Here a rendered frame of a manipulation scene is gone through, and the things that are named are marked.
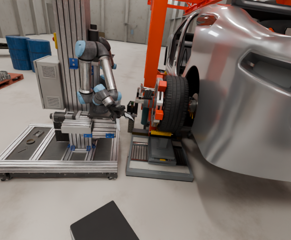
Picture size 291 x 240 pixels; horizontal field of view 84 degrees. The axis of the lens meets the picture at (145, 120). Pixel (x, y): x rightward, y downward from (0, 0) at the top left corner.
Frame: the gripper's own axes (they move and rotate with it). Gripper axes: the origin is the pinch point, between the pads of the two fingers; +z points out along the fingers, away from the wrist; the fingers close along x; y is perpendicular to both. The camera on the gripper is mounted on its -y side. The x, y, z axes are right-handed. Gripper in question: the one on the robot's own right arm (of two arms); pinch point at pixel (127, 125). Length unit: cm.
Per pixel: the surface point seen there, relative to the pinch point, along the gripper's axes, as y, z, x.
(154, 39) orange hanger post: 17, -67, -119
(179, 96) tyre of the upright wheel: 0, 6, -71
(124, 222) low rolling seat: 28, 56, 33
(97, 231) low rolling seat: 33, 47, 48
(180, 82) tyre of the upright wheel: -1, -4, -85
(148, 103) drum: 37, -6, -66
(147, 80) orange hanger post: 55, -34, -109
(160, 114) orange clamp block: 15, 10, -50
